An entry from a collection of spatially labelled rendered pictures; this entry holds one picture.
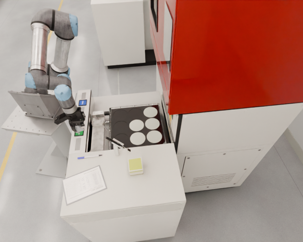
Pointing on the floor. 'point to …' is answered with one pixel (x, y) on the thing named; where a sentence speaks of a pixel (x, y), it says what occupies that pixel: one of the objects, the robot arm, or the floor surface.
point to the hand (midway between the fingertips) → (77, 131)
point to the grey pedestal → (56, 154)
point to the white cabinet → (131, 227)
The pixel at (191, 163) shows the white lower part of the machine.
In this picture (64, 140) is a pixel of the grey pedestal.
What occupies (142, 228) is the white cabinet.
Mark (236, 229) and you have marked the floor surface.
